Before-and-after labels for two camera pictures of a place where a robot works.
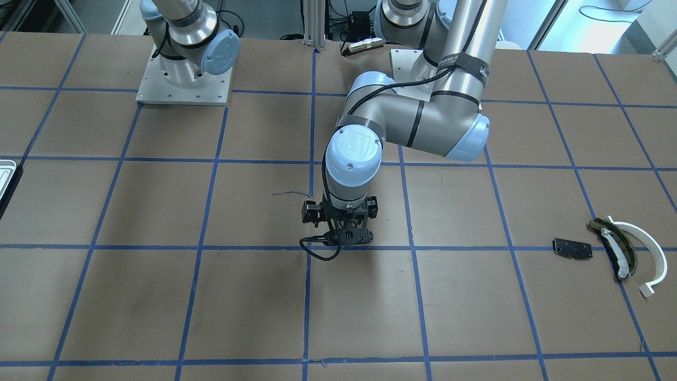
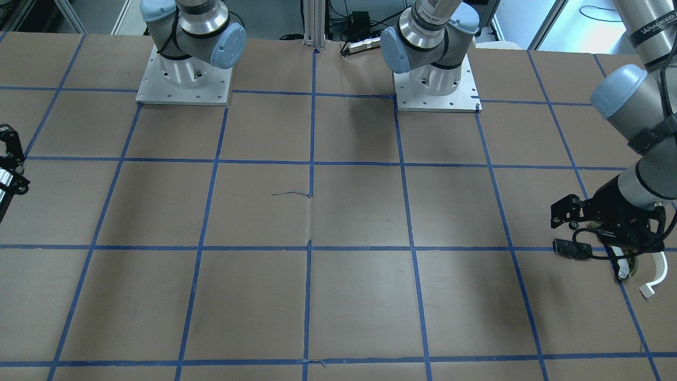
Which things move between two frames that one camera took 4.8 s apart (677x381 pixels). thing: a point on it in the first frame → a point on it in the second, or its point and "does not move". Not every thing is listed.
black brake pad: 572,249 does not move
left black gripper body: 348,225 → 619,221
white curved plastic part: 647,289 does not move
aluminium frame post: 314,24 does not move
